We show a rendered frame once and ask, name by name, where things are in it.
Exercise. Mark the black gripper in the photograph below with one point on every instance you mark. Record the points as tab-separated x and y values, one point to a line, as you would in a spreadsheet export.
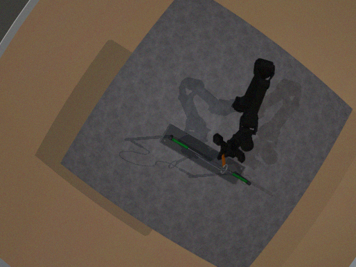
218	140

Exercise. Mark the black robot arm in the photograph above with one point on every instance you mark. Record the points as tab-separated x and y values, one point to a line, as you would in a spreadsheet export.
250	104

